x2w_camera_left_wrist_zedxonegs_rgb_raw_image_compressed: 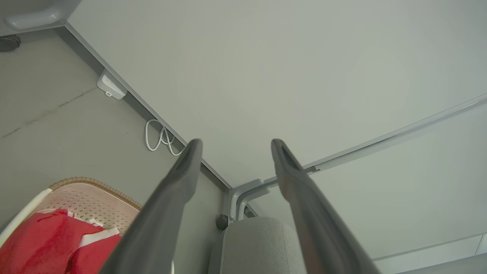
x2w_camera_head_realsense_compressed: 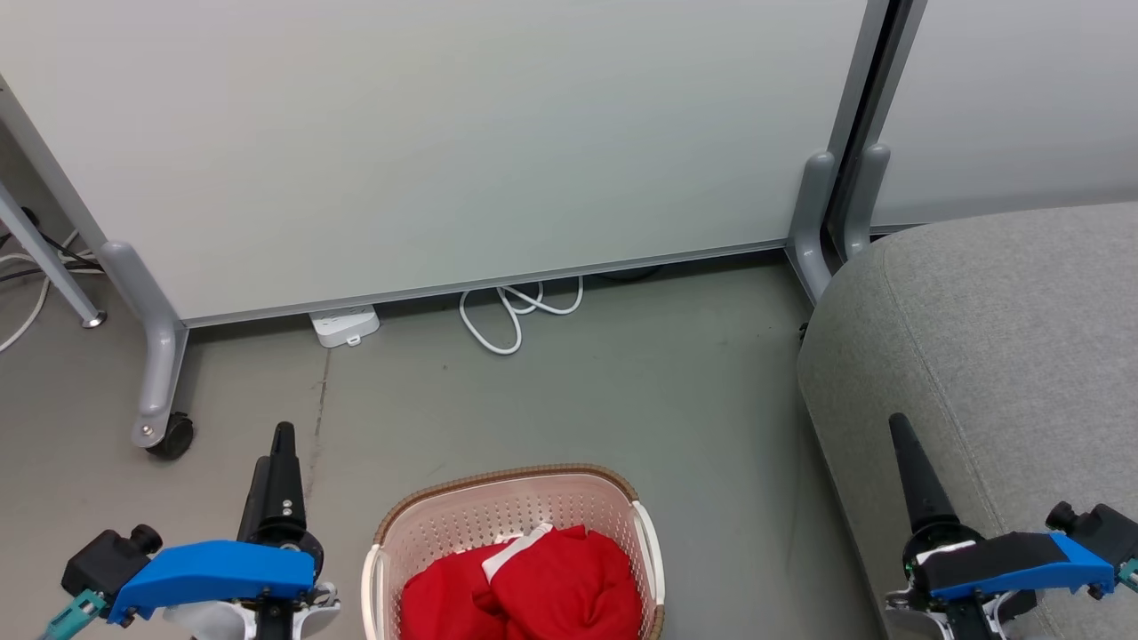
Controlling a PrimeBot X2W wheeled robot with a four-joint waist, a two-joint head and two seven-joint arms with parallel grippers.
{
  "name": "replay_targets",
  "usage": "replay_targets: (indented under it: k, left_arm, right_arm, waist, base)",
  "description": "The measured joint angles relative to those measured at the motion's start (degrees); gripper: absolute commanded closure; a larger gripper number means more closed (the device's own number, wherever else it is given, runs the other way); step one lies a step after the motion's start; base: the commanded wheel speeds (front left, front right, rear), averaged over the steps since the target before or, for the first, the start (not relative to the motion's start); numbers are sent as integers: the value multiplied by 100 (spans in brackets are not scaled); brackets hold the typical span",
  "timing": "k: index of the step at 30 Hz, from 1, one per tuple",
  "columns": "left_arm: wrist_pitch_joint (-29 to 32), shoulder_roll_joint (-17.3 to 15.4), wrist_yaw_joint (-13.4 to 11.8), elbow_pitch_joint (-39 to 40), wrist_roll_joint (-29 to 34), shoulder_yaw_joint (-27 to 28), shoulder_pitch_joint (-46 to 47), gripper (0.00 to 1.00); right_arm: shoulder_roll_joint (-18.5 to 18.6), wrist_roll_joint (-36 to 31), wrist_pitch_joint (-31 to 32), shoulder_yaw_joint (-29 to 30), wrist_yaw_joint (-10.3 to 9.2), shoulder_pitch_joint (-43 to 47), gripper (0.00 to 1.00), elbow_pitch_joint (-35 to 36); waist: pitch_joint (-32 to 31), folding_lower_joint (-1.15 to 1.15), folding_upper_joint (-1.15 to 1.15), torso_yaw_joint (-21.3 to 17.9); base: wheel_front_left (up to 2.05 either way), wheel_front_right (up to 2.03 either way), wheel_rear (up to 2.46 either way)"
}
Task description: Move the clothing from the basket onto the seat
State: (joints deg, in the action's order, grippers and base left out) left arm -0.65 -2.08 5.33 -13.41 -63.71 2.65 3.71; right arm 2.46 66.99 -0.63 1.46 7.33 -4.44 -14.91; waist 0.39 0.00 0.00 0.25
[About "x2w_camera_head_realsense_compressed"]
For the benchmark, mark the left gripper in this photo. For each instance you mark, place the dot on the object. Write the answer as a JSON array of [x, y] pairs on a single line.
[[293, 538]]

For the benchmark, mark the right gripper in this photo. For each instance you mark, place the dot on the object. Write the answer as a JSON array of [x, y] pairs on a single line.
[[942, 538]]

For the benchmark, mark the red cloth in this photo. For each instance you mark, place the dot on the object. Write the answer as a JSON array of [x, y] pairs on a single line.
[[551, 587]]

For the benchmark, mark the grey fabric sofa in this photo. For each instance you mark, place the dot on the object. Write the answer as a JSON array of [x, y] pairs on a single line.
[[1022, 356]]

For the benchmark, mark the black caster wheel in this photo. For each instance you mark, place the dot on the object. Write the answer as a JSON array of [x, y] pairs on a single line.
[[173, 437]]

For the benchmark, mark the grey partition leg with caster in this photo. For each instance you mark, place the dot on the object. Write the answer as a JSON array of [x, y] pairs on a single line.
[[160, 356]]

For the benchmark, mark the white power strip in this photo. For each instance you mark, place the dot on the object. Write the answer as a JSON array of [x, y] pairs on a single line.
[[345, 324]]

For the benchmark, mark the large white partition panel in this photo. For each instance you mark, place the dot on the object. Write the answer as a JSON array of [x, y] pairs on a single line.
[[444, 133]]

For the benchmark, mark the blue left camera mount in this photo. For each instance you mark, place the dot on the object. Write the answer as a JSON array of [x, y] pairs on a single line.
[[213, 569]]

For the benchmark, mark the blue black right camera mount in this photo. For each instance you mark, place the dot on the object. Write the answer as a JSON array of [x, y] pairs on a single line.
[[1005, 562]]

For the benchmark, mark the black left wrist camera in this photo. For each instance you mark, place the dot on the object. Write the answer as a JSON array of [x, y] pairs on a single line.
[[102, 562]]

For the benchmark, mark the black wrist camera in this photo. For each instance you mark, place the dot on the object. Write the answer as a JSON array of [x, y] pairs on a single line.
[[102, 562], [1102, 529]]

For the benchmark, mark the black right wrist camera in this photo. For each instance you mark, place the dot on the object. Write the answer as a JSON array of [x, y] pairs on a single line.
[[1102, 529]]

